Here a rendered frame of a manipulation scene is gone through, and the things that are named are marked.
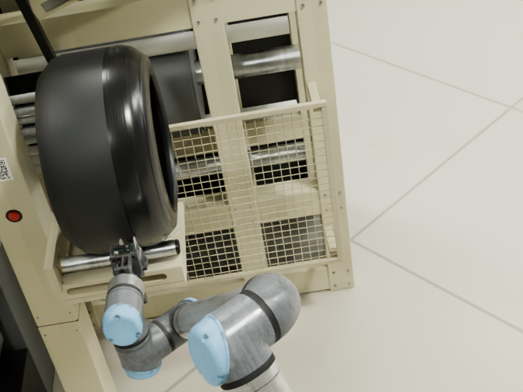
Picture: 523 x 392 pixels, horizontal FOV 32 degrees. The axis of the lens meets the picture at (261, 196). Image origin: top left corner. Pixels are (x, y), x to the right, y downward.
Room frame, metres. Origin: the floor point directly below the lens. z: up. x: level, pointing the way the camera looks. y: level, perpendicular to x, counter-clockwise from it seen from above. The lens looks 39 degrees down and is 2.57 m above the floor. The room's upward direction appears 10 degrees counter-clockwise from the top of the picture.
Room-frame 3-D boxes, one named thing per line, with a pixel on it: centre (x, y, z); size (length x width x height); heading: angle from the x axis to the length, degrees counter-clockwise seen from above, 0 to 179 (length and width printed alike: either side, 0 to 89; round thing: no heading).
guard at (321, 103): (2.41, 0.20, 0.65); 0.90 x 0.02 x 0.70; 89
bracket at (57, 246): (2.08, 0.61, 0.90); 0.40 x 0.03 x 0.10; 179
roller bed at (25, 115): (2.46, 0.65, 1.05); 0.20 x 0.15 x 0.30; 89
